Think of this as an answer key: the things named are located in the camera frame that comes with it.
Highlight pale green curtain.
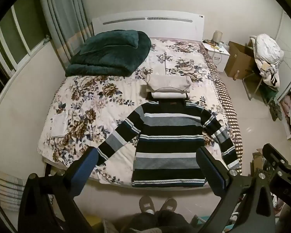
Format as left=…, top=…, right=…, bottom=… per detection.
left=37, top=0, right=95, bottom=63

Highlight folded white knit garment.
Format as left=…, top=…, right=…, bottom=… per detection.
left=150, top=91, right=188, bottom=100

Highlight person's left shoe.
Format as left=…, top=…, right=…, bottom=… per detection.
left=139, top=196, right=156, bottom=214

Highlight person's dark pants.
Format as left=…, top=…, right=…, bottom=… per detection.
left=107, top=210, right=197, bottom=233

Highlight small white cloth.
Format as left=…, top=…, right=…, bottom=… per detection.
left=50, top=112, right=69, bottom=137

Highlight dark green pillow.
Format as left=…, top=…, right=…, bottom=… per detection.
left=80, top=30, right=139, bottom=55

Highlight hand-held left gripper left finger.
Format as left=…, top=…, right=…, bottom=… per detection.
left=18, top=147, right=100, bottom=233

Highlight metal frame chair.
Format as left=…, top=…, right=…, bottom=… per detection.
left=242, top=70, right=278, bottom=105

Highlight dark green plush blanket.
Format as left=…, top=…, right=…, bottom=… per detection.
left=65, top=30, right=151, bottom=77

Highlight dark striped knit sweater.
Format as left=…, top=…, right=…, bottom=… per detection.
left=97, top=101, right=242, bottom=188

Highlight pair of dark slippers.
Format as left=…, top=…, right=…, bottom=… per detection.
left=269, top=101, right=285, bottom=122

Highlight white bed headboard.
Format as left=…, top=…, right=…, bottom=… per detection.
left=92, top=10, right=204, bottom=42

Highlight brown checked bed sheet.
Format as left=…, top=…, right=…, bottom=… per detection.
left=200, top=45, right=244, bottom=170

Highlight window with white frame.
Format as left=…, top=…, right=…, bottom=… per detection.
left=0, top=5, right=50, bottom=107

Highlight folded green striped blanket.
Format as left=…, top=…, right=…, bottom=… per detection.
left=0, top=166, right=26, bottom=211

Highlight white nightstand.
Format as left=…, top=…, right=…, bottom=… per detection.
left=202, top=41, right=231, bottom=73

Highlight floral bed sheet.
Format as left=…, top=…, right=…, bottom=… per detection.
left=37, top=37, right=233, bottom=185

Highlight pile of white bedding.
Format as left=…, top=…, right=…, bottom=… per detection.
left=249, top=33, right=285, bottom=88

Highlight large cardboard box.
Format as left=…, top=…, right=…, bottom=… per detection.
left=224, top=41, right=256, bottom=79

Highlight person's shoe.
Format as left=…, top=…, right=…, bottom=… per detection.
left=139, top=196, right=156, bottom=214
left=160, top=198, right=177, bottom=213

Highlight person's right shoe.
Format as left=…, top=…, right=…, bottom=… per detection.
left=160, top=198, right=177, bottom=213

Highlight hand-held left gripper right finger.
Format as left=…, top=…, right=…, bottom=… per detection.
left=196, top=147, right=275, bottom=233

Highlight folded beige garment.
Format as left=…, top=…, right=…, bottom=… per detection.
left=145, top=74, right=192, bottom=94

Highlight small cardboard box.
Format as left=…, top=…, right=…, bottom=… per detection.
left=251, top=148, right=266, bottom=175

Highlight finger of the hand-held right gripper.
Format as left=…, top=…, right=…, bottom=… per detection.
left=261, top=144, right=289, bottom=168

